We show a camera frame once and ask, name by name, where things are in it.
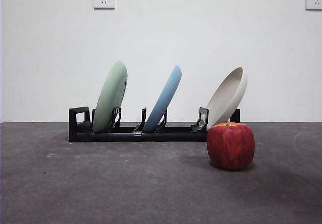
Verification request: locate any pale green round plate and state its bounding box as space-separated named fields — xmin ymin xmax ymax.
xmin=92 ymin=60 xmax=128 ymax=133

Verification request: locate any red apple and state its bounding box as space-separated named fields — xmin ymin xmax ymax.
xmin=206 ymin=122 xmax=256 ymax=171

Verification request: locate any light blue round plate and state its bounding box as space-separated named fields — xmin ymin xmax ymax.
xmin=142 ymin=64 xmax=183 ymax=133

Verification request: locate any cream round deep plate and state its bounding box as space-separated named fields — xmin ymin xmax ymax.
xmin=206 ymin=66 xmax=249 ymax=130

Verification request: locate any black plastic plate rack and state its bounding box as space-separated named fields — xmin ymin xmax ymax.
xmin=68 ymin=106 xmax=242 ymax=143

